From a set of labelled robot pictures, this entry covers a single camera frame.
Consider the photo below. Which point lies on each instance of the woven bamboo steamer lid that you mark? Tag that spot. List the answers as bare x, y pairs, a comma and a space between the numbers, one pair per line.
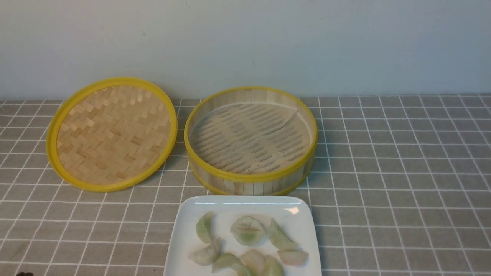
112, 134

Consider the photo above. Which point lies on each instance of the pinkish dumpling plate right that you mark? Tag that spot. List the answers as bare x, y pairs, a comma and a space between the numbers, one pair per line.
293, 257

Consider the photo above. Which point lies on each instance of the green dumpling plate right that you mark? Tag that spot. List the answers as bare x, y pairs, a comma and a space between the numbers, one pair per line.
279, 238

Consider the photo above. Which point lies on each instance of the bamboo steamer basket yellow rim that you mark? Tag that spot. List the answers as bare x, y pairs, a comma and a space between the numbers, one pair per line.
269, 184

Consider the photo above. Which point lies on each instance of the white square plate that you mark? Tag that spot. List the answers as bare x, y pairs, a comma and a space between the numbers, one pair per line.
292, 214

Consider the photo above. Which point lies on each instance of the dark object bottom left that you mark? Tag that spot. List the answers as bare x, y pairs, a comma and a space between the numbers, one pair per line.
22, 273

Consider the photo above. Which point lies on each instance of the pale dumpling plate lower left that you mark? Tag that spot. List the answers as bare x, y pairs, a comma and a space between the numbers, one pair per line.
207, 255

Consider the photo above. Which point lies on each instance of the green dumpling plate left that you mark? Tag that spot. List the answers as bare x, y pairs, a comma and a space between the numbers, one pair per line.
203, 228

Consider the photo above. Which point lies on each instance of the pale dumpling plate bottom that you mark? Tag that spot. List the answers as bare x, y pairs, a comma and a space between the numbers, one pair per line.
255, 260

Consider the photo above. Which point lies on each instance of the grey checked tablecloth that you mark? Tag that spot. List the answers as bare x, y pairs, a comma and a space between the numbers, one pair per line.
400, 186

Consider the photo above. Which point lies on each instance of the green dumpling plate bottom edge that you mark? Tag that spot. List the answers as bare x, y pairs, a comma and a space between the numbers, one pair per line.
242, 270

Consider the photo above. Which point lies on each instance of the pale dumpling plate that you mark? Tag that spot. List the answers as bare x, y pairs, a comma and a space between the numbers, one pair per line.
207, 255
255, 260

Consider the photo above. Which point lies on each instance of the pale white dumpling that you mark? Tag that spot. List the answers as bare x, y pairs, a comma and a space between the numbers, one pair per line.
225, 260

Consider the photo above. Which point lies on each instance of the white steamer liner paper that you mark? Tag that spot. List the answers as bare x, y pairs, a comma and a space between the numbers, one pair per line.
250, 137

